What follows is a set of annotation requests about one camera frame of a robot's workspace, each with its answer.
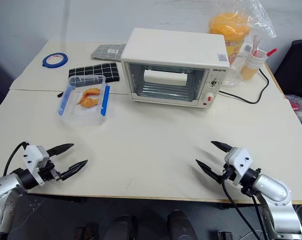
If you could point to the orange fried food piece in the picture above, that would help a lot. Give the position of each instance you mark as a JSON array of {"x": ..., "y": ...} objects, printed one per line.
[{"x": 89, "y": 102}]

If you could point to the clear container with blue clips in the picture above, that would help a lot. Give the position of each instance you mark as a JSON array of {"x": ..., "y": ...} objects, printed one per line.
[{"x": 86, "y": 116}]

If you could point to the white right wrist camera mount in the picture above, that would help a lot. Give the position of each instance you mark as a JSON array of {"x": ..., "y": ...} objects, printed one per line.
[{"x": 241, "y": 160}]

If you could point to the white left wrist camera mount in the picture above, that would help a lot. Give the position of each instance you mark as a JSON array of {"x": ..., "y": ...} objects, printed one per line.
[{"x": 32, "y": 153}]

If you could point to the black chair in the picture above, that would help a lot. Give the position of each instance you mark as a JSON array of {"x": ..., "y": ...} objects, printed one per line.
[{"x": 298, "y": 65}]

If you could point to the white toaster oven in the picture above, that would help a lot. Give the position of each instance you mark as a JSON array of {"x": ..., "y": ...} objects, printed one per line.
[{"x": 176, "y": 47}]

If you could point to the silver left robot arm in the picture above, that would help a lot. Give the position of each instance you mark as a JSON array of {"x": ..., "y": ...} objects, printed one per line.
[{"x": 6, "y": 190}]

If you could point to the black checked cloth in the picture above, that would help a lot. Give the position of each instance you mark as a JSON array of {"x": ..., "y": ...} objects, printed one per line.
[{"x": 103, "y": 71}]

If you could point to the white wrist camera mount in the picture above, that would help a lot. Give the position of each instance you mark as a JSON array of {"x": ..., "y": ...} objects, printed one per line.
[
  {"x": 32, "y": 153},
  {"x": 241, "y": 160}
]

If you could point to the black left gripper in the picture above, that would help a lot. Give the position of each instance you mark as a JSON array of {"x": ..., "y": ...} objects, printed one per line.
[{"x": 49, "y": 173}]

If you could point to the clear plastic bag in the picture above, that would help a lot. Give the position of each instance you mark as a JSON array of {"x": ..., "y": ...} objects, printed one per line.
[{"x": 262, "y": 17}]

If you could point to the red tipped stick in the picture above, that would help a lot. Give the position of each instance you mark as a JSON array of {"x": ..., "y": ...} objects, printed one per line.
[{"x": 272, "y": 52}]

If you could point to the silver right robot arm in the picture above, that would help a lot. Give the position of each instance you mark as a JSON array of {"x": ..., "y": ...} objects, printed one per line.
[{"x": 273, "y": 187}]

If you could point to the red and white clutter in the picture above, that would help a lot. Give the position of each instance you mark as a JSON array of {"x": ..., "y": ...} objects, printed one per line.
[{"x": 297, "y": 105}]

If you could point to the orange lidded snack cup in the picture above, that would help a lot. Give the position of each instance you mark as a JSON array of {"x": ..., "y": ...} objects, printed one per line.
[{"x": 228, "y": 27}]

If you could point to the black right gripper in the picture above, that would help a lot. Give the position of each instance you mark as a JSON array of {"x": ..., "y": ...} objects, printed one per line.
[{"x": 229, "y": 173}]

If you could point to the blue tape roll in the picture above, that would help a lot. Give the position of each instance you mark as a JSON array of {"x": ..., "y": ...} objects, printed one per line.
[{"x": 46, "y": 64}]

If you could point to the grey checked cloth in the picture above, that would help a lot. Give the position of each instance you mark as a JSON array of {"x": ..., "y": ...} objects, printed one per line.
[{"x": 103, "y": 51}]

